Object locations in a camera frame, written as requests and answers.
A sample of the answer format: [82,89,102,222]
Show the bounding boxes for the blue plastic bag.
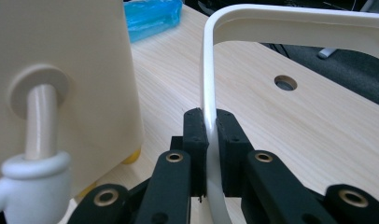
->
[123,0,183,44]

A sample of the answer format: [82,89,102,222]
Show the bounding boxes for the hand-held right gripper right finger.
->
[215,108,337,224]

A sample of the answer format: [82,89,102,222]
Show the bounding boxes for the cream trash bin with face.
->
[0,0,145,224]

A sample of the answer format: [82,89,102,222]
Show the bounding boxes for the floor cables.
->
[265,42,293,60]

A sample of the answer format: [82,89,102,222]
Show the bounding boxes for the white metal stand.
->
[317,0,379,60]

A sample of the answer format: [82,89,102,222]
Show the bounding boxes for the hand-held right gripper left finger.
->
[135,106,210,224]

